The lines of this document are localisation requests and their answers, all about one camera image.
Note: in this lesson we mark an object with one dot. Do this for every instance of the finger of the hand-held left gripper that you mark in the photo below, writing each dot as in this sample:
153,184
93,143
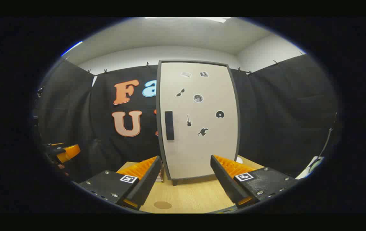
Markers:
54,144
69,152

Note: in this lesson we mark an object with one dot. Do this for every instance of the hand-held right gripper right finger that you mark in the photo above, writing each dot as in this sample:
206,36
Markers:
226,183

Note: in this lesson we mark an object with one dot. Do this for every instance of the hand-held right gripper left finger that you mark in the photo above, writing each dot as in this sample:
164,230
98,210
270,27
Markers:
147,184

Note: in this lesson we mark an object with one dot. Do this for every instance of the grey cabinet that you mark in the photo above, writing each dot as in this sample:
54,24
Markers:
174,182

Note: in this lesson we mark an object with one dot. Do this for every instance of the beige cabinet door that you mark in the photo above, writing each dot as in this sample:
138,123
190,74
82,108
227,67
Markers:
202,150

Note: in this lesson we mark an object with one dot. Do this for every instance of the black backdrop cloth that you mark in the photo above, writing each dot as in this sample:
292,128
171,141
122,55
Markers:
80,112

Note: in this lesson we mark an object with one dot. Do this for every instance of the white device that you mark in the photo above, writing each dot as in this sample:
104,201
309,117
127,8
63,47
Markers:
312,165

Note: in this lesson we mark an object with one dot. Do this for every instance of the ceiling light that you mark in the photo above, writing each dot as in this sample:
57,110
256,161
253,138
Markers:
70,48
216,19

